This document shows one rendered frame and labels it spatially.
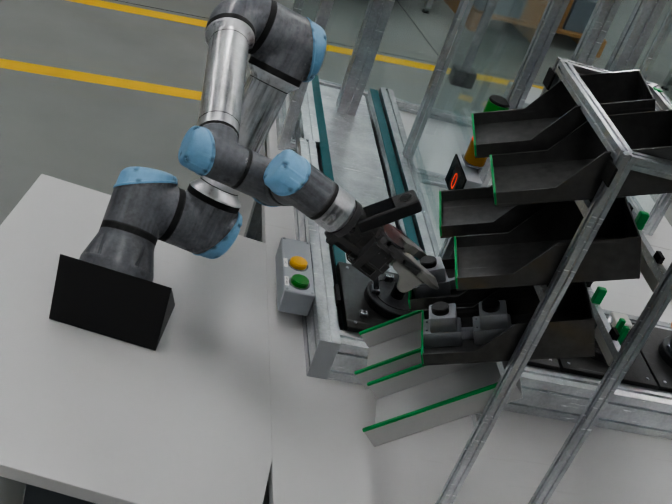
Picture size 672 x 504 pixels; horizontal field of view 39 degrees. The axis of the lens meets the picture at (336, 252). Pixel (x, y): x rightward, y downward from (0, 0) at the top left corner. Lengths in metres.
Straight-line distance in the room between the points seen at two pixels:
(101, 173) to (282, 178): 2.64
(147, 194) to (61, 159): 2.29
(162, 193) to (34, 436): 0.54
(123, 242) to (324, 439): 0.55
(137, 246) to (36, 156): 2.32
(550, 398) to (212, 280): 0.80
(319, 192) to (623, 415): 0.98
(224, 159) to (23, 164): 2.56
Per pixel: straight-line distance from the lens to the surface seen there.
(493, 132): 1.65
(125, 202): 1.93
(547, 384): 2.13
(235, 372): 1.96
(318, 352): 1.97
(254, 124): 1.95
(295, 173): 1.57
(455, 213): 1.70
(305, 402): 1.95
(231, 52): 1.81
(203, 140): 1.62
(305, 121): 2.80
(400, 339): 1.90
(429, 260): 1.71
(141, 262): 1.92
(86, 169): 4.18
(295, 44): 1.93
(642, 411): 2.27
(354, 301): 2.07
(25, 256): 2.15
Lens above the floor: 2.12
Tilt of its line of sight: 31 degrees down
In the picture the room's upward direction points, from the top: 20 degrees clockwise
